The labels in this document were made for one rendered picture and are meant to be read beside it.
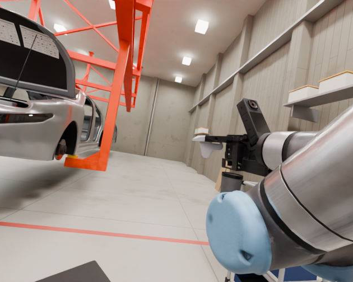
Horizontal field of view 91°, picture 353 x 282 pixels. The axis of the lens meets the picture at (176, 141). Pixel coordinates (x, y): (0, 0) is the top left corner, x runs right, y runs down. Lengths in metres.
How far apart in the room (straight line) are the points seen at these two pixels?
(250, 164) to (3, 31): 3.35
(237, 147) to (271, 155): 0.09
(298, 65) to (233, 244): 4.56
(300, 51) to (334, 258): 4.63
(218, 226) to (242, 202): 0.04
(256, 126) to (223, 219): 0.25
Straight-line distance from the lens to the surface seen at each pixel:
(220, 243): 0.20
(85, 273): 1.43
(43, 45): 3.25
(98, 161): 3.45
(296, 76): 4.57
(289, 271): 1.55
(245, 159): 0.41
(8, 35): 3.44
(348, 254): 0.32
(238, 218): 0.18
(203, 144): 0.46
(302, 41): 4.94
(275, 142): 0.34
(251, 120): 0.40
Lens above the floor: 1.19
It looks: 2 degrees up
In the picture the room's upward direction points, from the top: 10 degrees clockwise
